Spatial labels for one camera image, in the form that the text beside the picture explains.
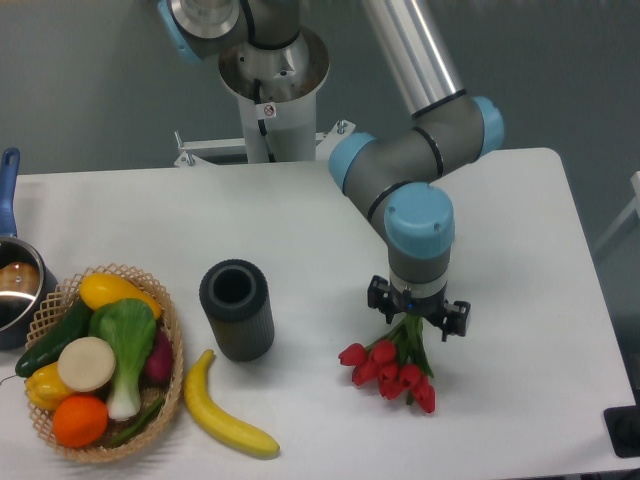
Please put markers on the green bok choy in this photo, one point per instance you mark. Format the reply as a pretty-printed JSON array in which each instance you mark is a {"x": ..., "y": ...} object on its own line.
[{"x": 128, "y": 326}]

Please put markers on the white metal base frame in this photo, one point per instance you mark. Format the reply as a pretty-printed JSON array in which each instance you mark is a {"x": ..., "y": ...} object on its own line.
[{"x": 233, "y": 151}]

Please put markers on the yellow banana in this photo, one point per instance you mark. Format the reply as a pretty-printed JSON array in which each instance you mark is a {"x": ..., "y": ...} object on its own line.
[{"x": 219, "y": 424}]

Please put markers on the cream round disc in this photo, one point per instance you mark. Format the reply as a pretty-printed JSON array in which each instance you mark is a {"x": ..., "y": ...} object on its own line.
[{"x": 86, "y": 364}]

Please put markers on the dark grey ribbed vase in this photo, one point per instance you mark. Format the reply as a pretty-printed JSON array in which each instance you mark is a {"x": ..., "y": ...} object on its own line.
[{"x": 234, "y": 295}]

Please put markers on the dark green cucumber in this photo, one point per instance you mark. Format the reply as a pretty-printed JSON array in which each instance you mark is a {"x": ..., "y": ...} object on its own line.
[{"x": 73, "y": 325}]

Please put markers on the black device at edge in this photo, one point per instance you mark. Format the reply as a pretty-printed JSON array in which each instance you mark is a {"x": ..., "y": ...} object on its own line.
[{"x": 623, "y": 428}]

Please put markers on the woven wicker basket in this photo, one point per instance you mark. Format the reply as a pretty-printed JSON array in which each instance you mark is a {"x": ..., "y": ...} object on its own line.
[{"x": 51, "y": 311}]

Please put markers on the blue handled saucepan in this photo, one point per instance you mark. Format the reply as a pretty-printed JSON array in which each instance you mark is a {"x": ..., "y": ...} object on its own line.
[{"x": 25, "y": 279}]

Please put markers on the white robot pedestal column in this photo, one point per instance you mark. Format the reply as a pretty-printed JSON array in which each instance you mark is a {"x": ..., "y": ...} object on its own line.
[{"x": 277, "y": 132}]

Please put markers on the yellow squash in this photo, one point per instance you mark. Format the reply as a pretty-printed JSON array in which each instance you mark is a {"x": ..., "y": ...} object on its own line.
[{"x": 100, "y": 289}]

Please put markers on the green bean pod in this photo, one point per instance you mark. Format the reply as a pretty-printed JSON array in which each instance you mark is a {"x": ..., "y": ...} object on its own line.
[{"x": 149, "y": 414}]

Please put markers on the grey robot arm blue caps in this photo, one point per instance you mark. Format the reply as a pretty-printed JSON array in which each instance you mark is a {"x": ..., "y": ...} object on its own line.
[{"x": 274, "y": 66}]

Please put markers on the purple sweet potato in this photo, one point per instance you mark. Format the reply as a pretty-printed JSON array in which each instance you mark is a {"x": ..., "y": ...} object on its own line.
[{"x": 158, "y": 366}]

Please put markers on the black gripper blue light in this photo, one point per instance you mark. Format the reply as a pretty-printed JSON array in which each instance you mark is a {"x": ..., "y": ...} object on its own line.
[{"x": 451, "y": 318}]

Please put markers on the red tulip bouquet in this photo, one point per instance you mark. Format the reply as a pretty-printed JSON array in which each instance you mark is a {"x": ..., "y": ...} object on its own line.
[{"x": 398, "y": 363}]

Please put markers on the orange fruit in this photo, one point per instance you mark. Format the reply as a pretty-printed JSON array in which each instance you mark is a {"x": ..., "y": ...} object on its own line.
[{"x": 79, "y": 421}]

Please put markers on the white furniture frame right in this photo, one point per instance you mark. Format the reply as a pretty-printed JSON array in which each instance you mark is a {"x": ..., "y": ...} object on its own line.
[{"x": 621, "y": 226}]

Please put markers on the yellow bell pepper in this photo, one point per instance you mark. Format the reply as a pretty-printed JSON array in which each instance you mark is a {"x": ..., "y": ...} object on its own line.
[{"x": 45, "y": 388}]

